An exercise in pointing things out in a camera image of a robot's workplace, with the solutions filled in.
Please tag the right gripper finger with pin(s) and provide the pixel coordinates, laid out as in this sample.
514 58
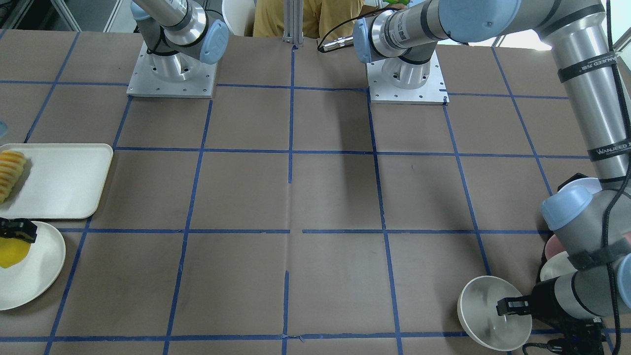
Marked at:
21 229

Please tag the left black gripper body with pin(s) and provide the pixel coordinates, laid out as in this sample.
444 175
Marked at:
546 299

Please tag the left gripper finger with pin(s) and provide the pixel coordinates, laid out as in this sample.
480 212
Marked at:
509 306

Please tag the yellow lemon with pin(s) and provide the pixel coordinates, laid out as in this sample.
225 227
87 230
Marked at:
13 251

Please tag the cream white bowl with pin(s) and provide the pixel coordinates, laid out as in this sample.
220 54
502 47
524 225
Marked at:
478 316

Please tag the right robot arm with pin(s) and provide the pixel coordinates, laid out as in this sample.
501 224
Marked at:
113 126

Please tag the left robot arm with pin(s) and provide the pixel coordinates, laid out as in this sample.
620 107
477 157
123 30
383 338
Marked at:
586 66

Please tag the cream plate in rack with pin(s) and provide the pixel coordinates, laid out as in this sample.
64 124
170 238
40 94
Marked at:
558 265

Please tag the black dish rack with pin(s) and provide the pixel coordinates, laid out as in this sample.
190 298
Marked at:
577 337

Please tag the cream round plate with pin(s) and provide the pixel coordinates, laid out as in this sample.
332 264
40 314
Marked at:
27 280

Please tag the pink plate in rack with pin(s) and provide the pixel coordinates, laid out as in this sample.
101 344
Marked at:
552 247

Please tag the cream rectangular tray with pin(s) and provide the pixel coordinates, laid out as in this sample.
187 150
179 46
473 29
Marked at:
60 180

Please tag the white chair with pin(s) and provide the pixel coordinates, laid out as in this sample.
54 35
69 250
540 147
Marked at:
239 16

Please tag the person in yellow shirt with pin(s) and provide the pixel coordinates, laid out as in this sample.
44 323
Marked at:
319 17

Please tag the aluminium frame post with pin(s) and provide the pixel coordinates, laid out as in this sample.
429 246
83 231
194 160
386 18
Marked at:
293 22

